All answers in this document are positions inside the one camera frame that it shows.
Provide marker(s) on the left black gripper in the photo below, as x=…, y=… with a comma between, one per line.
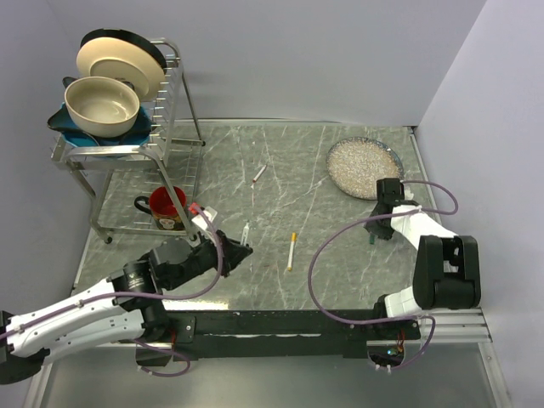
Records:
x=232, y=252

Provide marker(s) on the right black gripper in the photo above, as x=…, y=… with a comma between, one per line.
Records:
x=383, y=234

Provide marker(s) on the green white marker pen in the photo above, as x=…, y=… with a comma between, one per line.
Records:
x=245, y=234

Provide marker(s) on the yellow white marker pen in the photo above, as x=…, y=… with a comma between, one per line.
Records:
x=291, y=251

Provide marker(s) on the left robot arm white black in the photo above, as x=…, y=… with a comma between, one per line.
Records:
x=126, y=306

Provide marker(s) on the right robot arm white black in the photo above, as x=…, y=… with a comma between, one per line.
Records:
x=446, y=274

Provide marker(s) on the red white marker pen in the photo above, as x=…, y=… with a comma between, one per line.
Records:
x=259, y=173

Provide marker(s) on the speckled plate dark rim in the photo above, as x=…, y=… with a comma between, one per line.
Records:
x=355, y=165

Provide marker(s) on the red black mug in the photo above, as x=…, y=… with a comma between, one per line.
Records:
x=161, y=208

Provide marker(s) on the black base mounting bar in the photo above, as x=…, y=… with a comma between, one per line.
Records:
x=209, y=334

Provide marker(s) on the metal dish rack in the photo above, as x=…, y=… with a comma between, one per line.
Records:
x=112, y=176

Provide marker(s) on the beige bowl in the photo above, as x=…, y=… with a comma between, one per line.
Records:
x=102, y=106

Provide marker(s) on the blue dish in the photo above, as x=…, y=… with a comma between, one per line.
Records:
x=61, y=122

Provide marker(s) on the beige plate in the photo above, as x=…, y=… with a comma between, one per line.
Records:
x=123, y=61

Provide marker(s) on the black plate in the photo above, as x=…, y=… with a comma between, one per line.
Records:
x=128, y=37

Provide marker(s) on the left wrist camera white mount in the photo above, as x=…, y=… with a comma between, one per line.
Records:
x=204, y=220

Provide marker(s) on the aluminium rail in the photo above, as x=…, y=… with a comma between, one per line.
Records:
x=451, y=327

